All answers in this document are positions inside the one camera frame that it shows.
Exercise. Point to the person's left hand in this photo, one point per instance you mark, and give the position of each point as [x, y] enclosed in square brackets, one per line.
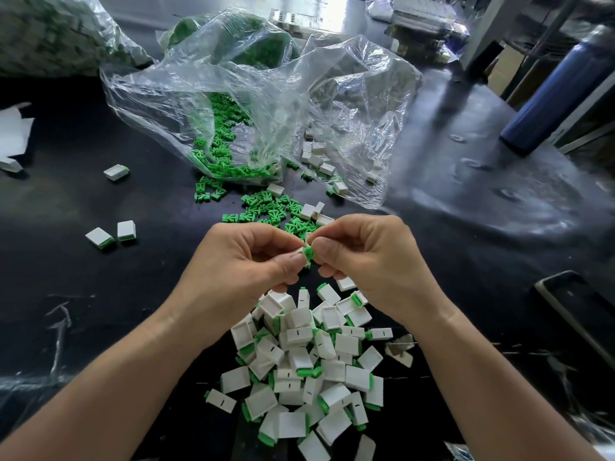
[231, 278]

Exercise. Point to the person's right hand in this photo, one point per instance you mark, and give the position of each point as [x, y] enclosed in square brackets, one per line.
[384, 259]

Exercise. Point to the green plastic part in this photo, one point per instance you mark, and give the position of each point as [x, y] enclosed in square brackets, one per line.
[308, 253]

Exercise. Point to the assembled white-green part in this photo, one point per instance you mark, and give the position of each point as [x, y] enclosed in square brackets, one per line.
[100, 238]
[116, 173]
[220, 401]
[127, 231]
[9, 165]

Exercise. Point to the pile of assembled white-green pieces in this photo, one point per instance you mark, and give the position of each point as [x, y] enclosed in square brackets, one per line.
[307, 374]

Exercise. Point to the pile of green clips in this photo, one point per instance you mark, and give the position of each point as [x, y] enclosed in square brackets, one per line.
[229, 153]

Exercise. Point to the person's right forearm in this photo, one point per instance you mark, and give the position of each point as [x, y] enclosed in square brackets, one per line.
[509, 393]

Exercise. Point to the person's left forearm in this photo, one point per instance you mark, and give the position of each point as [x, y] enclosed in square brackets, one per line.
[96, 398]

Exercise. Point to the empty white shell right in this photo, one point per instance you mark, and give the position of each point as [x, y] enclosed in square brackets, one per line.
[400, 351]

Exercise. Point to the clear plastic bag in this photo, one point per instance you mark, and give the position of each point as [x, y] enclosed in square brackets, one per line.
[367, 91]

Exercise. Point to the black smartphone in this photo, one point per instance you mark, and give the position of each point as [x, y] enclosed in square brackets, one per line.
[577, 317]

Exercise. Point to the brown cardboard box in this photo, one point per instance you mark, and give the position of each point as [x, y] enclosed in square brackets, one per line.
[507, 72]

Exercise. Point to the plastic bag full of green pieces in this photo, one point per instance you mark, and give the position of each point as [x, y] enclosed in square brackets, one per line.
[259, 41]

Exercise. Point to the blue cylinder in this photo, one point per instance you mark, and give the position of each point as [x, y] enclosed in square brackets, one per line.
[559, 96]

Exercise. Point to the grey machine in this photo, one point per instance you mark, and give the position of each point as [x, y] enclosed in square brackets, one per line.
[428, 24]

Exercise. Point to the white component box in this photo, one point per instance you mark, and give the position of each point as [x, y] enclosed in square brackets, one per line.
[296, 19]

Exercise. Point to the white paper sheet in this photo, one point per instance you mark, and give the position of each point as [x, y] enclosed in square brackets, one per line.
[13, 134]

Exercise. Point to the large bag of assembled pieces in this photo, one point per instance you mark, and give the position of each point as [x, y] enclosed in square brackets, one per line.
[62, 33]

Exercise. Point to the white metal frame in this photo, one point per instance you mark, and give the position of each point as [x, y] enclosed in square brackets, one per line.
[485, 33]

